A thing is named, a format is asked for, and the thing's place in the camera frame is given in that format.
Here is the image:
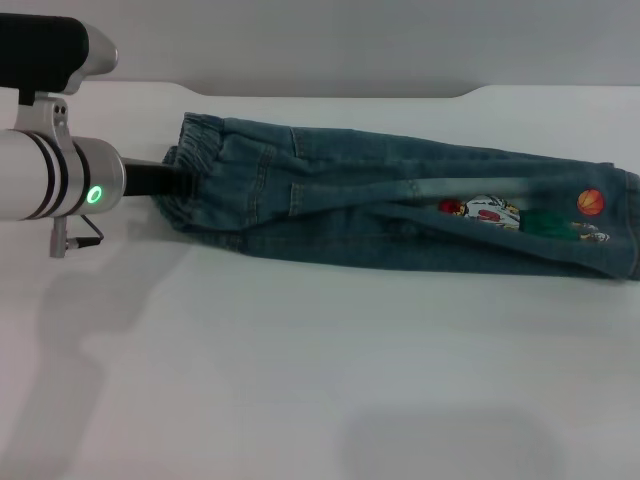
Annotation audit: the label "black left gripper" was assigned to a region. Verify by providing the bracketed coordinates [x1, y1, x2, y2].
[119, 157, 197, 200]

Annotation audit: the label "blue denim shorts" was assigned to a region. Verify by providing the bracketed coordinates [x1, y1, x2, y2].
[149, 112, 640, 284]

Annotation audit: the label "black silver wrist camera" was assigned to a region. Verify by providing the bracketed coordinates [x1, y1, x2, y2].
[0, 13, 120, 142]

